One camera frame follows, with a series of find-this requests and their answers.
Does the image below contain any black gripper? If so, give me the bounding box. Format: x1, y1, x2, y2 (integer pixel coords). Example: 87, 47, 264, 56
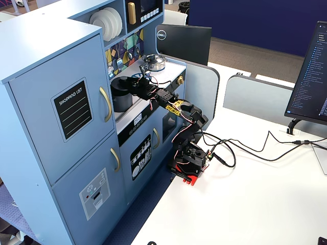
126, 78, 158, 101

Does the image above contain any dark gray pot lid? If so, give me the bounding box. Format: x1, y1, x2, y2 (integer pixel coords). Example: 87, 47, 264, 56
110, 76, 133, 96

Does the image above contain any silver pot with lid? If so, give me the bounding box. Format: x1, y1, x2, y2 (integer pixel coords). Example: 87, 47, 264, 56
142, 54, 167, 72

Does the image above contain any dark gray toy pot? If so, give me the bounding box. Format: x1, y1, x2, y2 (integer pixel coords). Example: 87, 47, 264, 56
111, 86, 134, 113

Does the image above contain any silver slotted toy spatula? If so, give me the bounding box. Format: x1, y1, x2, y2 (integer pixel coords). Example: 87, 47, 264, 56
115, 42, 124, 69

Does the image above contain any silver toy ladle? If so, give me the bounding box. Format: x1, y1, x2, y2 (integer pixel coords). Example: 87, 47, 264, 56
126, 34, 134, 61

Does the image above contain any black shopping list board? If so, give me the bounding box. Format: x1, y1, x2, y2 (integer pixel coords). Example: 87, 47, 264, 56
53, 80, 94, 141

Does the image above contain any black Dell monitor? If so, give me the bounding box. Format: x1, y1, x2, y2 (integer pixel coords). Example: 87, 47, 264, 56
155, 23, 213, 67

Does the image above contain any rounded gray desk divider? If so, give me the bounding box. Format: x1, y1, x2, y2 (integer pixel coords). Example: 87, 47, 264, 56
163, 54, 221, 127

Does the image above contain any white toy plate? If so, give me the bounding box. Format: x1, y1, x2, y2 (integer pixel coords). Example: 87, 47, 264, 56
95, 8, 119, 39
102, 6, 123, 35
89, 10, 111, 42

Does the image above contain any black dishwasher sticker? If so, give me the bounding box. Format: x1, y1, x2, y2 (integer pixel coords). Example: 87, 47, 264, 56
130, 134, 152, 182

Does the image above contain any white chair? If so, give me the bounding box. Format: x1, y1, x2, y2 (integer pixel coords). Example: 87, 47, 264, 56
163, 9, 189, 26

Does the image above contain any black trash bin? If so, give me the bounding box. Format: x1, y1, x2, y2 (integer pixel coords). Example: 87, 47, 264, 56
178, 1, 191, 14

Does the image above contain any blue toy play kitchen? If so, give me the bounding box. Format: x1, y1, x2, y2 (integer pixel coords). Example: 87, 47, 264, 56
0, 0, 188, 245

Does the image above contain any red table clamp base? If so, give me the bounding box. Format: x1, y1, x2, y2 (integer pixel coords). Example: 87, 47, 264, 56
167, 163, 211, 187

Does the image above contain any gray ice dispenser sticker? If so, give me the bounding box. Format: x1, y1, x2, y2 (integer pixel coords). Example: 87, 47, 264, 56
79, 167, 111, 222

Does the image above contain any long gray desk divider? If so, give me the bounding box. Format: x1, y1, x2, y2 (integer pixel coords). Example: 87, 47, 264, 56
223, 75, 327, 140

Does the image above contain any white paper sheet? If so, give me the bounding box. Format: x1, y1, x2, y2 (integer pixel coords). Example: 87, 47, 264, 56
255, 73, 297, 89

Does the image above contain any blue textured floor mat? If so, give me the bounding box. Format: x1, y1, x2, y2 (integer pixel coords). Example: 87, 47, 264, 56
0, 184, 39, 243

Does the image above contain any lit computer monitor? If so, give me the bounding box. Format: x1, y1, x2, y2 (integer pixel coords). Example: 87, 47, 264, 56
284, 20, 327, 126

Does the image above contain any long gold fridge handle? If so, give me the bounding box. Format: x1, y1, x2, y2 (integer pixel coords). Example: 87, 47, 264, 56
99, 86, 113, 123

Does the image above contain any gold dishwasher handle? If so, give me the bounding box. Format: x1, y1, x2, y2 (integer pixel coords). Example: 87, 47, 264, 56
152, 127, 160, 150

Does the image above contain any gold microwave handle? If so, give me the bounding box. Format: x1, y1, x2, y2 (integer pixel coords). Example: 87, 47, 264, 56
127, 2, 137, 25

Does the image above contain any short gold freezer handle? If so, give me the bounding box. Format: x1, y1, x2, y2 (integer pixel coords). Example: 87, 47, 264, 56
110, 148, 121, 173

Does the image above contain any black cable with connector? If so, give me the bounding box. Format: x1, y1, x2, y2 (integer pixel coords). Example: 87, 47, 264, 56
208, 130, 327, 168

